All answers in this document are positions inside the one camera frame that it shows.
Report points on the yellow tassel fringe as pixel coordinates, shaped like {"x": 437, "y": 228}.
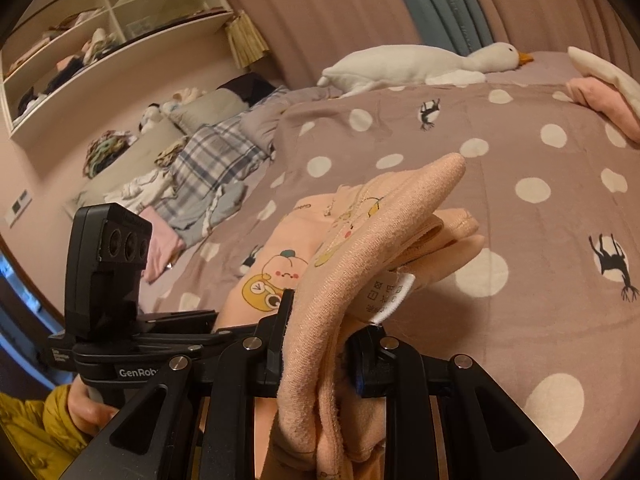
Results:
{"x": 245, "y": 40}

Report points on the black and white plush toy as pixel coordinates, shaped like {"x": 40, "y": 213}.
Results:
{"x": 150, "y": 117}

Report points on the leopard patterned small cloth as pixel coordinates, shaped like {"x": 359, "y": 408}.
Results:
{"x": 172, "y": 152}

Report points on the plaid blanket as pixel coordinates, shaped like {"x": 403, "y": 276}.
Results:
{"x": 210, "y": 160}

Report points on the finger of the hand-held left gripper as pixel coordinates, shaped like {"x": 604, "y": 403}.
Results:
{"x": 185, "y": 327}

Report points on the light folded clothes stack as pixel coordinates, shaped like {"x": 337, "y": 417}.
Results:
{"x": 95, "y": 40}

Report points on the white open shelf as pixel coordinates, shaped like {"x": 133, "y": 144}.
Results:
{"x": 165, "y": 27}

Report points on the peach cartoon print baby garment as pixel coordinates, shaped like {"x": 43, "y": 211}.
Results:
{"x": 350, "y": 270}

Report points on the grey duvet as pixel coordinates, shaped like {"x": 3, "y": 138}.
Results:
{"x": 280, "y": 110}

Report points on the white wall switch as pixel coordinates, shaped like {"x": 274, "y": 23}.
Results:
{"x": 17, "y": 207}

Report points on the pink cloth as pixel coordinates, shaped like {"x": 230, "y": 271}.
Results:
{"x": 162, "y": 250}

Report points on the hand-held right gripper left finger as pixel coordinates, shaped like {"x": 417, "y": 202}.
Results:
{"x": 275, "y": 365}

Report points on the floral patterned clothes pile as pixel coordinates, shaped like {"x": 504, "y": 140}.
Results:
{"x": 107, "y": 152}

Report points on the white goose plush toy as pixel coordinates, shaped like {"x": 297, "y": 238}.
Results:
{"x": 390, "y": 65}

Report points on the white folded cloth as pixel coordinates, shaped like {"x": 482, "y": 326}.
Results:
{"x": 600, "y": 67}

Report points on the beige plush toy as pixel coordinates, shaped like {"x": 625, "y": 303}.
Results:
{"x": 187, "y": 95}

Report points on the person's left forearm yellow sleeve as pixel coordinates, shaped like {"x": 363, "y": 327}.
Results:
{"x": 35, "y": 435}

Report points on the polka dot bed sheet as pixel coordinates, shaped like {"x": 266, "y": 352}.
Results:
{"x": 500, "y": 185}

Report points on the teal padded headboard panel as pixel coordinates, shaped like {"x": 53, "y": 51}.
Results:
{"x": 435, "y": 5}

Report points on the dark cloth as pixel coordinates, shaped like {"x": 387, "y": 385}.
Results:
{"x": 250, "y": 87}

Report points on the dark folded clothes stack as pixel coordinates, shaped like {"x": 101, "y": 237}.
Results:
{"x": 55, "y": 85}

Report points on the white printed baby clothes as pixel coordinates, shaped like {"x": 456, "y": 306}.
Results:
{"x": 145, "y": 187}

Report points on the light blue cloth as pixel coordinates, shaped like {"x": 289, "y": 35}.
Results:
{"x": 225, "y": 205}

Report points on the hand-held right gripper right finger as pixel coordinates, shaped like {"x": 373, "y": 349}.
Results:
{"x": 370, "y": 370}

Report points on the person's left hand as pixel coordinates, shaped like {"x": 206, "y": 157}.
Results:
{"x": 82, "y": 410}

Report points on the grey pillow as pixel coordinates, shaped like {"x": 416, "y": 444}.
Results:
{"x": 210, "y": 110}

